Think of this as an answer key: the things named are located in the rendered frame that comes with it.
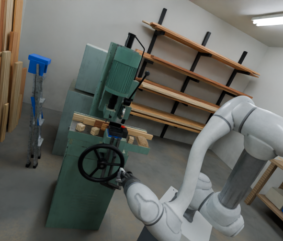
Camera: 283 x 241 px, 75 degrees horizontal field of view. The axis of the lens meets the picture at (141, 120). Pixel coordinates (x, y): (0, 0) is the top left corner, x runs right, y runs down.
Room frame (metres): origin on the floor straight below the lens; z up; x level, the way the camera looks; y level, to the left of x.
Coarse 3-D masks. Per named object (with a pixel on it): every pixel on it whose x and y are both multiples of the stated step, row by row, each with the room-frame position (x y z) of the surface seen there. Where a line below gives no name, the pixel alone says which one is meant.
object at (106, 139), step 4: (104, 132) 1.19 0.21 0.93; (104, 136) 1.15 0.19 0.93; (104, 140) 1.11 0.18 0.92; (108, 140) 1.09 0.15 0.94; (116, 140) 1.11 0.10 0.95; (124, 140) 1.14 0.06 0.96; (120, 144) 1.12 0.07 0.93; (124, 144) 1.13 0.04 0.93; (104, 148) 1.09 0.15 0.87; (120, 148) 1.12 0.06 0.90
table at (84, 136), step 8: (72, 120) 1.24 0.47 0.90; (72, 128) 1.13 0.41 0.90; (88, 128) 1.22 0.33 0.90; (72, 136) 1.10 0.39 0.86; (80, 136) 1.12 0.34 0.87; (88, 136) 1.14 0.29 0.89; (96, 136) 1.16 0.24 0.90; (128, 136) 1.36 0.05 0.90; (128, 144) 1.24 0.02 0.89; (136, 144) 1.28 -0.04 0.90; (104, 152) 1.09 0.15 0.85; (112, 152) 1.11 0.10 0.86; (136, 152) 1.27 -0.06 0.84; (144, 152) 1.29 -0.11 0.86
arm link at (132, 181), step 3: (129, 180) 0.69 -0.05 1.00; (132, 180) 0.69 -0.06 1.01; (135, 180) 0.68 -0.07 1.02; (138, 180) 0.70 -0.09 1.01; (126, 183) 0.68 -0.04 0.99; (129, 183) 0.67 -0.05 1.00; (132, 183) 0.66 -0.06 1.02; (141, 183) 0.67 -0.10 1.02; (126, 186) 0.66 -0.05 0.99; (129, 186) 0.65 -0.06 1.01; (126, 189) 0.64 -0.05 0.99
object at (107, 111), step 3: (105, 105) 1.36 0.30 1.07; (105, 108) 1.32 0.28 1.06; (108, 108) 1.32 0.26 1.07; (105, 111) 1.28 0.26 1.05; (108, 111) 1.28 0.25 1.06; (111, 111) 1.29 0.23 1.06; (114, 111) 1.30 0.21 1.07; (105, 114) 1.27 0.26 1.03; (108, 114) 1.28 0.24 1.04; (111, 114) 1.29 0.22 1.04; (105, 117) 1.28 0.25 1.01; (108, 117) 1.28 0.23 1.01
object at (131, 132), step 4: (84, 120) 1.27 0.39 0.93; (88, 120) 1.28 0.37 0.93; (92, 120) 1.29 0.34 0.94; (88, 124) 1.28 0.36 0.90; (92, 124) 1.29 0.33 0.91; (128, 132) 1.39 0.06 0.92; (132, 132) 1.40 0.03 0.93; (136, 132) 1.42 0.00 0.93; (140, 132) 1.43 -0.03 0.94; (136, 136) 1.42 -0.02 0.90; (144, 136) 1.44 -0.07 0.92; (148, 136) 1.46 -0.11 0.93; (152, 136) 1.47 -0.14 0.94
